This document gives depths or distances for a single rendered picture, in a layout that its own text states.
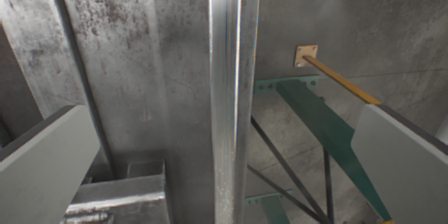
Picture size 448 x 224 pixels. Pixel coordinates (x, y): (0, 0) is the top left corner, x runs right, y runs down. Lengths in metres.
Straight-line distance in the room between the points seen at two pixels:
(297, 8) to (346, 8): 0.23
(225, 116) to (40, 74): 0.13
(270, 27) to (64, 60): 0.89
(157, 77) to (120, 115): 0.05
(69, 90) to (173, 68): 0.08
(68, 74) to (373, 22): 1.21
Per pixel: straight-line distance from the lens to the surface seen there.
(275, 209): 1.58
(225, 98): 0.15
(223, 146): 0.18
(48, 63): 0.19
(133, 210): 0.21
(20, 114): 0.24
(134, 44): 0.18
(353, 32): 1.22
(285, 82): 1.10
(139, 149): 0.23
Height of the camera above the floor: 0.91
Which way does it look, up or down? 58 degrees down
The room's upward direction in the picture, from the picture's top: 158 degrees clockwise
